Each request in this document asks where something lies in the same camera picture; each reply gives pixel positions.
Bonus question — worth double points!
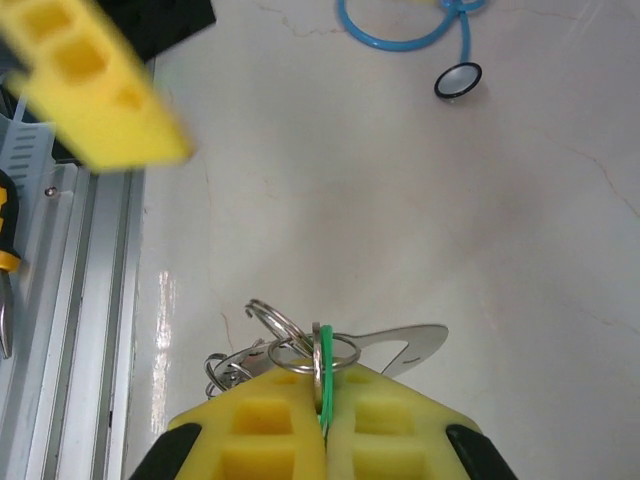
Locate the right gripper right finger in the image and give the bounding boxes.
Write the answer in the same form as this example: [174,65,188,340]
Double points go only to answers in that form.
[324,362,519,480]

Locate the grey slotted cable duct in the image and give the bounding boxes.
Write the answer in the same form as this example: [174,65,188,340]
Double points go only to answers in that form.
[0,112,57,211]

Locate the green plastic key tag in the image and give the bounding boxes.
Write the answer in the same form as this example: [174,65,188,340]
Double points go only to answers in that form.
[314,323,337,436]

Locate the yellow black pliers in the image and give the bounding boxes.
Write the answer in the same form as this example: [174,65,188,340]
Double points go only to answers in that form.
[0,169,24,359]

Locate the blue tube stethoscope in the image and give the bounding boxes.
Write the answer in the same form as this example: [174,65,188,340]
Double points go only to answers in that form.
[335,0,489,100]

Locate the key ring with coloured tags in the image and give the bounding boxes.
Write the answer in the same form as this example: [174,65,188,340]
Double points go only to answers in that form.
[204,298,361,401]

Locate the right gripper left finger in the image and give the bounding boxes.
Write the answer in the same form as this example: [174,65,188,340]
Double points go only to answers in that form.
[129,357,330,480]

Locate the aluminium rail frame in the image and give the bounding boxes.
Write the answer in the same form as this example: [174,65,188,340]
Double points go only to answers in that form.
[0,54,151,480]

